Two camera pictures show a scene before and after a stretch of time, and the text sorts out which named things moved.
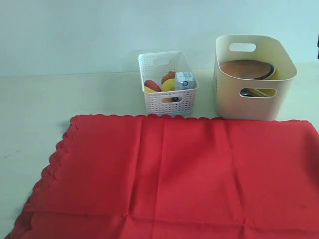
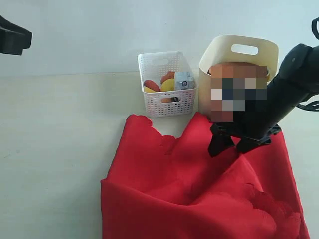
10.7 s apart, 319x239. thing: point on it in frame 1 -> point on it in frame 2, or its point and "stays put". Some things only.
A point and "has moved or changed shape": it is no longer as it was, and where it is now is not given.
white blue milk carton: x=184 y=80 stays put
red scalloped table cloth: x=156 y=176 has moved or changed shape
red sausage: x=152 y=84 stays put
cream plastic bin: x=230 y=104 -> x=219 y=53
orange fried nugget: x=170 y=75 stays put
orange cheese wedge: x=147 y=89 stays put
